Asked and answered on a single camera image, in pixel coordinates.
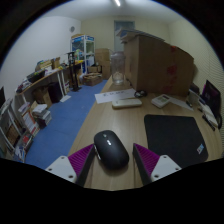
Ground wooden wall desk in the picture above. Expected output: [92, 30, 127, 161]
[14, 59, 84, 105]

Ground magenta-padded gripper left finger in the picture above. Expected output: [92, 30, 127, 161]
[45, 143, 97, 188]

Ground grey door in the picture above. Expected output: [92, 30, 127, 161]
[113, 20, 136, 53]

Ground white printed paper sheet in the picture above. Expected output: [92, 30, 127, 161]
[168, 96, 195, 111]

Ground blue white claw machine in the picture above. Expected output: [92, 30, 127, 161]
[70, 34, 96, 75]

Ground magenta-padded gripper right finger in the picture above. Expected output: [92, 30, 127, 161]
[132, 143, 183, 186]

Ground black mouse pad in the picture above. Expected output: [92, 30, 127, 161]
[143, 114, 209, 169]

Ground large brown cardboard box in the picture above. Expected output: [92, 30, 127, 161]
[120, 31, 195, 98]

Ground cluttered book shelf unit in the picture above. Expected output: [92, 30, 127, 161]
[0, 86, 53, 163]

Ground cream flat case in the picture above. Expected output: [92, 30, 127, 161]
[111, 97, 143, 110]

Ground black bin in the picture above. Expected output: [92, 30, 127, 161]
[48, 82, 64, 104]

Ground black coiled cable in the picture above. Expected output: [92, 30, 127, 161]
[134, 89, 148, 99]

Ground open white notebook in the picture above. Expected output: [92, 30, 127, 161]
[187, 90, 220, 128]

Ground black computer mouse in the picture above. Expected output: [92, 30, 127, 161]
[93, 129, 130, 170]

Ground black floor stand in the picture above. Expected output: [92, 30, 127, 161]
[66, 50, 81, 93]

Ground stacked brown cardboard boxes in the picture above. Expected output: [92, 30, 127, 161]
[83, 48, 113, 87]

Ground black pen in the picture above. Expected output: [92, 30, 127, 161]
[201, 114, 216, 132]

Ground clear glass jar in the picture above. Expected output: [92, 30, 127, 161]
[109, 50, 127, 86]

